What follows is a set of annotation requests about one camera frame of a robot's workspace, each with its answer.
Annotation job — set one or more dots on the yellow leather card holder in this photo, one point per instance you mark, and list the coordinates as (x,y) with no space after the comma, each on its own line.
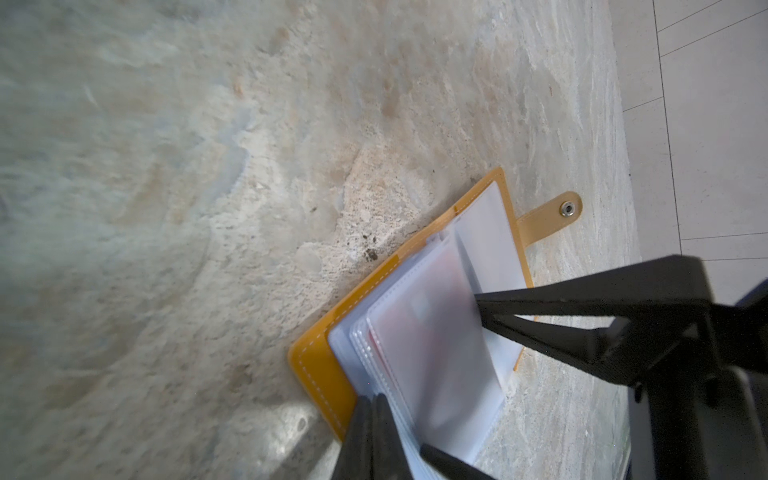
(336,360)

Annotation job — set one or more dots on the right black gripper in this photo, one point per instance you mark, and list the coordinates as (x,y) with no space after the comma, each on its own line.
(702,412)

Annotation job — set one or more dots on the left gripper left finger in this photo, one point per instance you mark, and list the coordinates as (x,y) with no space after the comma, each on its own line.
(372,448)

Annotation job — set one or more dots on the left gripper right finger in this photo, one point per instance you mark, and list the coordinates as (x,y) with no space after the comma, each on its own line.
(449,466)

